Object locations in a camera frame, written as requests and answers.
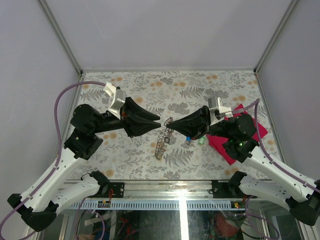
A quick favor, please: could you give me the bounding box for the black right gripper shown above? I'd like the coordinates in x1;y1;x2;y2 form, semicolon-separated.
167;105;234;140

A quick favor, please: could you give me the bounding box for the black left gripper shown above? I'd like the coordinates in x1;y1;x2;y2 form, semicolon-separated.
92;97;163;138

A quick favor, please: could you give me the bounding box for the green key tag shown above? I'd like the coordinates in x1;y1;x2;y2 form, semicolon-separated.
198;136;205;145

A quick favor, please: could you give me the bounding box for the large keyring with many rings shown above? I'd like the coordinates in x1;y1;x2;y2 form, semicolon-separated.
154;116;174;161

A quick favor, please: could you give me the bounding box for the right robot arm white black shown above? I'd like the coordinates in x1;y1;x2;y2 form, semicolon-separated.
167;106;320;226

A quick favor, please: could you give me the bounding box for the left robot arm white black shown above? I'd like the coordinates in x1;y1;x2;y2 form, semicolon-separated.
7;97;161;232

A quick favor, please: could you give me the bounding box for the blue key tag with key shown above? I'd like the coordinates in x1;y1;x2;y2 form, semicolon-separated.
185;136;193;146

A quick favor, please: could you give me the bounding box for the red folded cloth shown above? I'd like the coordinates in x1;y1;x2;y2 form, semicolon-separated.
206;103;268;166

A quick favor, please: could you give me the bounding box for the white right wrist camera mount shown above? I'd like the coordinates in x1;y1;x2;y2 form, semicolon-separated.
208;96;245;126

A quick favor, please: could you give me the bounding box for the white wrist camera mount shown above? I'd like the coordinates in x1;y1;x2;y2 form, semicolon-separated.
208;96;245;126
103;82;127;120

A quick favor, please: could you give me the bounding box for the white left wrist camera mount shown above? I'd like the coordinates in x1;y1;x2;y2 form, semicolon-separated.
103;82;127;120

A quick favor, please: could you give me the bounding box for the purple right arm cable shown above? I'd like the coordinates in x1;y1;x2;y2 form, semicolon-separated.
231;98;316;238

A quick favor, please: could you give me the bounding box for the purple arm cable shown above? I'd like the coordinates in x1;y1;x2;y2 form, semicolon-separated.
231;98;316;238
0;81;108;240

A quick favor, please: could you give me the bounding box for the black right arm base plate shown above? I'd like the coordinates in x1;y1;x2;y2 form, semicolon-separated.
211;180;234;199

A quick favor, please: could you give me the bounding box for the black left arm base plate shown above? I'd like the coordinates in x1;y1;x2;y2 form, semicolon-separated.
106;182;125;199

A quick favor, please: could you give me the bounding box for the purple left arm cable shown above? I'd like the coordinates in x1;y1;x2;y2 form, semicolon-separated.
0;81;108;240

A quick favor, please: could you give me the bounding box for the aluminium front rail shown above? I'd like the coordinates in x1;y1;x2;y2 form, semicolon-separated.
110;180;228;201

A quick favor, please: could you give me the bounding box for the white slotted cable duct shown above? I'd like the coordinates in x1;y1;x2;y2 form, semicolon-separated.
69;200;232;211

